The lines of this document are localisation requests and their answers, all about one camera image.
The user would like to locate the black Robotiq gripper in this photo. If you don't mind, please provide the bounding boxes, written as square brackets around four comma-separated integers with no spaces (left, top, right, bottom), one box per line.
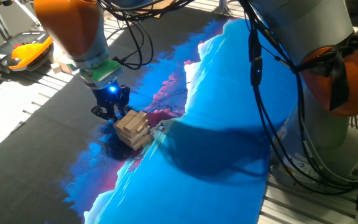
[90,82,131,123]

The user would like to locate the wooden Jenga block tower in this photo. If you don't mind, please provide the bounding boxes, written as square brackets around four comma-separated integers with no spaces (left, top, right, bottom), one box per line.
[113,110,154,152]

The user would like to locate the green wrist mounting plate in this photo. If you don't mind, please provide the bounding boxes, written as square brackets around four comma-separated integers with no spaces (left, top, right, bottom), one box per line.
[79,58,124,90]

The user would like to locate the large wooden cube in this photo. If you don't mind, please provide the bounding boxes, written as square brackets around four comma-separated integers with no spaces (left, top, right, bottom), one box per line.
[57,55,74,75]

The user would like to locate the blue black printed cloth mat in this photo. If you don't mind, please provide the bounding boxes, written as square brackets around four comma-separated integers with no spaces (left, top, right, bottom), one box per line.
[0,6,298,224]

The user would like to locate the flat brown cardboard sheet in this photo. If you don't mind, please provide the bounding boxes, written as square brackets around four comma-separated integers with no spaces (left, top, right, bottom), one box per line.
[135,0,173,19]

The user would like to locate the orange black teach pendant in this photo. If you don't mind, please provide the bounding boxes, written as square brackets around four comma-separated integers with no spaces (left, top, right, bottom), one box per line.
[0,30,55,74]

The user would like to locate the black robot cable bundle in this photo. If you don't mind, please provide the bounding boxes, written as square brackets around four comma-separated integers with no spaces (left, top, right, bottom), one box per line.
[96,0,358,196]

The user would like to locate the black strap on arm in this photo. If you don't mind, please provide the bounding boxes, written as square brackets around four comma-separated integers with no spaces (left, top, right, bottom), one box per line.
[294,29,358,111]

